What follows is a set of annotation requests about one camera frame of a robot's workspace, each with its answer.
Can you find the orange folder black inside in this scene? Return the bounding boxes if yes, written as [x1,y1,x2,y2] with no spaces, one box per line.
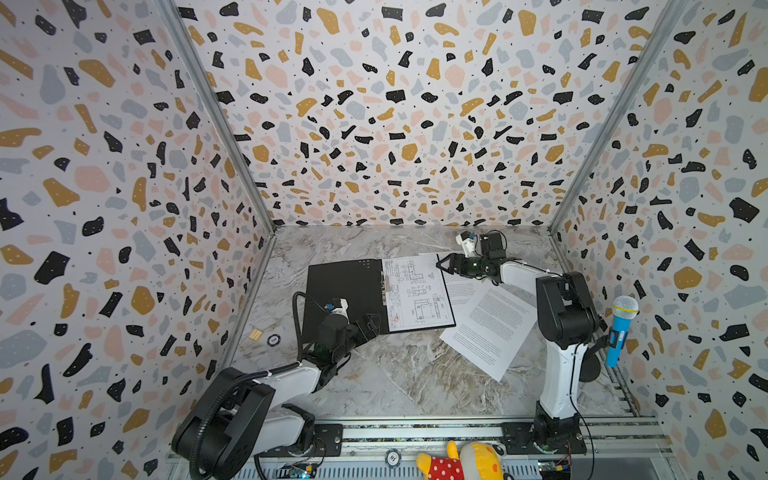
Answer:
[306,259,389,335]

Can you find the white technical drawing sheet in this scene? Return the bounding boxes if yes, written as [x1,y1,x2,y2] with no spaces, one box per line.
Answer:
[382,253,456,334]

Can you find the white text sheet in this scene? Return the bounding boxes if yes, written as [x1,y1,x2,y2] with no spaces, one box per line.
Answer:
[441,271,492,324]
[440,283,537,382]

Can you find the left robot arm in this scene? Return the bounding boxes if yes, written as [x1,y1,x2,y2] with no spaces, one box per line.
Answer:
[171,304,382,479]

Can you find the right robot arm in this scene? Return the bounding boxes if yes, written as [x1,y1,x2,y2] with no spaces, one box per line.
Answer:
[436,230,598,454]

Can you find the green circuit board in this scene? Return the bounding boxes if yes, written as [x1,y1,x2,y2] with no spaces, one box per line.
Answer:
[275,463,318,479]

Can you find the blue toy microphone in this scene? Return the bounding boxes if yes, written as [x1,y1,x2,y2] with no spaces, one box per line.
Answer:
[605,295,639,368]

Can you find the yellow red plush toy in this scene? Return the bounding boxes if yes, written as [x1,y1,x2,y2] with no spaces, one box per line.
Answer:
[416,441,504,480]

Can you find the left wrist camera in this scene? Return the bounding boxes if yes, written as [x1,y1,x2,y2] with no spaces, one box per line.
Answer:
[325,298,349,321]

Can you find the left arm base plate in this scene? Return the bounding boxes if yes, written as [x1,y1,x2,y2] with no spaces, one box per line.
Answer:
[287,423,344,457]

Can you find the black corrugated cable left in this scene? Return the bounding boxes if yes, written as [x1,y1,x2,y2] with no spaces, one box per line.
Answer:
[188,290,337,480]

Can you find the round white badge on rail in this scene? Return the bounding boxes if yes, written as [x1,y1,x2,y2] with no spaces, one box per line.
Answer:
[385,449,402,469]

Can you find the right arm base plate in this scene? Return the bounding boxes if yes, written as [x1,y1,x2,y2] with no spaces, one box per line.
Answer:
[501,418,588,455]

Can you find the right circuit board wires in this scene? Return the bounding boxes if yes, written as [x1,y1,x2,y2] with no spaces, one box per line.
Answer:
[537,452,571,480]

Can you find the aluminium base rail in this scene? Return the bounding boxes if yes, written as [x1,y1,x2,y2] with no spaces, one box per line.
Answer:
[234,417,685,479]

